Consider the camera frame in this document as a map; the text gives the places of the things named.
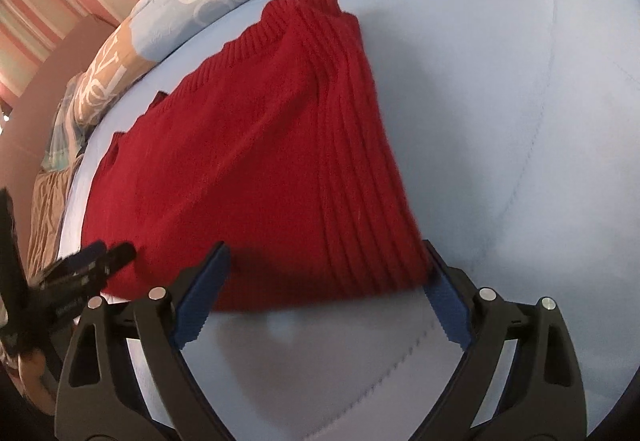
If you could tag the brown folded cloth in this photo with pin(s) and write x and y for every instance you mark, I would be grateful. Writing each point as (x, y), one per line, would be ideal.
(45, 221)

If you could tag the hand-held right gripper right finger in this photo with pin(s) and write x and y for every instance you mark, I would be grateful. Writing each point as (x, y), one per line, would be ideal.
(450, 308)

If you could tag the red knitted sweater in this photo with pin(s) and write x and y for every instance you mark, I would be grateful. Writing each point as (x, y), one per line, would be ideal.
(260, 161)

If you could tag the brown headboard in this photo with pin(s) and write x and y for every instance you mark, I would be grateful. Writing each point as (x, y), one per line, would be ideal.
(40, 96)

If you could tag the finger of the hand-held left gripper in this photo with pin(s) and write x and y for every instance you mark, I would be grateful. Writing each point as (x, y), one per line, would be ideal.
(75, 266)
(120, 257)

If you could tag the plaid pillow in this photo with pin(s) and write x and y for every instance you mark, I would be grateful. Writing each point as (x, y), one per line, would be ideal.
(60, 126)

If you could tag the light blue quilted bed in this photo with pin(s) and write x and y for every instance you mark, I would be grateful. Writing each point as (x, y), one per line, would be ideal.
(500, 121)

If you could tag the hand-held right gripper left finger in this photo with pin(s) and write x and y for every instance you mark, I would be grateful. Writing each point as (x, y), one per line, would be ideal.
(197, 303)

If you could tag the person's left hand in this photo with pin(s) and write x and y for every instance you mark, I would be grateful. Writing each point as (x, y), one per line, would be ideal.
(35, 381)

